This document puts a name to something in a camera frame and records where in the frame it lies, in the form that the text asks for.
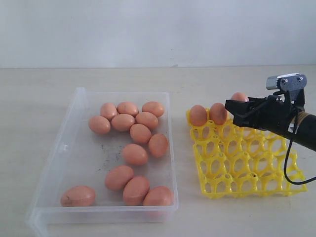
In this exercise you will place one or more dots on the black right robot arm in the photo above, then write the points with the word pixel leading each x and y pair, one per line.
pixel 305 132

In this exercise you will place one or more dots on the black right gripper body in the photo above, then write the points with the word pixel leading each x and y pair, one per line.
pixel 276 111

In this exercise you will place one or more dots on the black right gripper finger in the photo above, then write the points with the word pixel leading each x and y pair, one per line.
pixel 251 119
pixel 253 107

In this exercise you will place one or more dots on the brown egg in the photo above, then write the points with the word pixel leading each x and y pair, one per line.
pixel 158 196
pixel 158 145
pixel 239 96
pixel 154 107
pixel 108 110
pixel 78 196
pixel 118 177
pixel 127 107
pixel 140 134
pixel 218 114
pixel 136 190
pixel 135 154
pixel 198 115
pixel 147 119
pixel 122 122
pixel 99 125

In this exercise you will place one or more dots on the clear plastic storage box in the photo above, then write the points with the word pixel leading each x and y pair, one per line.
pixel 80 157

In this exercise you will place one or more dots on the yellow plastic egg tray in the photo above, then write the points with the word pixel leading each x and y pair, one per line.
pixel 238 162

